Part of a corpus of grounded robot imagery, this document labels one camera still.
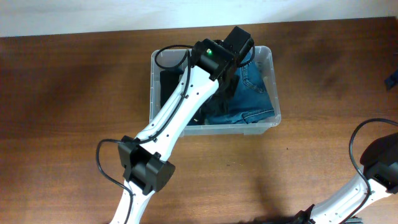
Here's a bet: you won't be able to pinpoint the clear plastic storage container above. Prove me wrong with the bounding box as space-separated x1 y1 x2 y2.
149 45 282 137

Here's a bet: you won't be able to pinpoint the dark blue jeans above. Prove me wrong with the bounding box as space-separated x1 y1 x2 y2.
205 53 275 125

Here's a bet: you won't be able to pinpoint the black garment with white print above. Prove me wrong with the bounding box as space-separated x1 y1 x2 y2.
160 68 184 107

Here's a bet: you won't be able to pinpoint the teal blue garment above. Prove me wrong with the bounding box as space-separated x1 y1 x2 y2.
188 110 204 126

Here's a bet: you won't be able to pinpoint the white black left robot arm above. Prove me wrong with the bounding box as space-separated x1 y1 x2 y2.
111 27 254 223

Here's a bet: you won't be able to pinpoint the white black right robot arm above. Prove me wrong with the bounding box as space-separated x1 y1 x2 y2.
290 118 397 224

